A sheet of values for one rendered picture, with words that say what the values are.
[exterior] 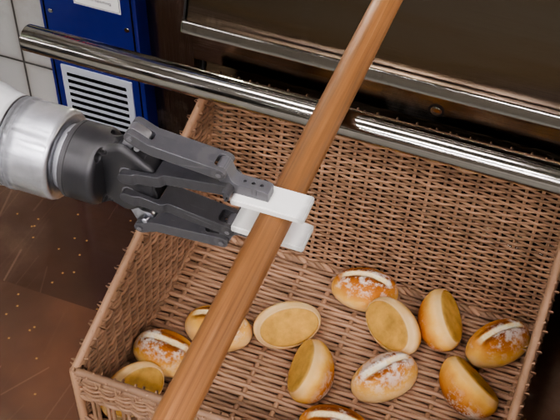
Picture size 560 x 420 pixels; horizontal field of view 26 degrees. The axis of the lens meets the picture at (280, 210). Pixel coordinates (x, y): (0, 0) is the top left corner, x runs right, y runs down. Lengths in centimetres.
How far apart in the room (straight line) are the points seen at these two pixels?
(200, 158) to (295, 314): 68
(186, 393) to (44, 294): 91
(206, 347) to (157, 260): 76
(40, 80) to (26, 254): 28
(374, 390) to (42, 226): 61
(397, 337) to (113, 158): 71
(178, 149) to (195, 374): 22
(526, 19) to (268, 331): 55
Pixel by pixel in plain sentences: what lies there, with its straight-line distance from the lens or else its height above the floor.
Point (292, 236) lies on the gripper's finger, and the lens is 110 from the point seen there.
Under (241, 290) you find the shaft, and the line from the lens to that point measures 102.
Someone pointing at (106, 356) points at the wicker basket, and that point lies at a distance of 166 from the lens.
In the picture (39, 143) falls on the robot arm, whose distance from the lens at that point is 113.
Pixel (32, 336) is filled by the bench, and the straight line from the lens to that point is 181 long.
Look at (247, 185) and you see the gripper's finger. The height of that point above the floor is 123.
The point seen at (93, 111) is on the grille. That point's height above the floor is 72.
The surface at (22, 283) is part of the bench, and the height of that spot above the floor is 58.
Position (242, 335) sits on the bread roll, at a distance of 172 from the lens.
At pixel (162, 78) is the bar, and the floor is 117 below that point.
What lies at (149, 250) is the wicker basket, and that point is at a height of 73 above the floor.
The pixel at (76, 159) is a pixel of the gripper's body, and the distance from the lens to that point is 112.
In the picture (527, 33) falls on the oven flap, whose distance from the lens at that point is 157.
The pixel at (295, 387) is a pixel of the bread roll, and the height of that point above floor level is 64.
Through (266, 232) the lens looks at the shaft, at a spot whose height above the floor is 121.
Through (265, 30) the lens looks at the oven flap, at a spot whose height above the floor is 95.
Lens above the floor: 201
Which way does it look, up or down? 48 degrees down
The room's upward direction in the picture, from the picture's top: straight up
